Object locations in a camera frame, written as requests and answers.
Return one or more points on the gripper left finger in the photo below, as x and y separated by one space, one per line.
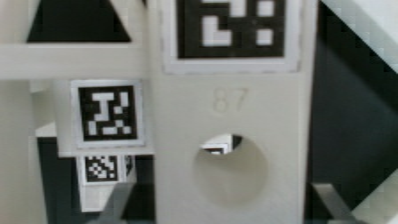
110 216

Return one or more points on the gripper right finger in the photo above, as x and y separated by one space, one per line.
334 204

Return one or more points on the white chair leg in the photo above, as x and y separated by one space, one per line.
101 117
103 170

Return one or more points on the white chair back part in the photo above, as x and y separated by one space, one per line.
221 52

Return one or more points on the white U-shaped fence frame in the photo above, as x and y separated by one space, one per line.
370 19

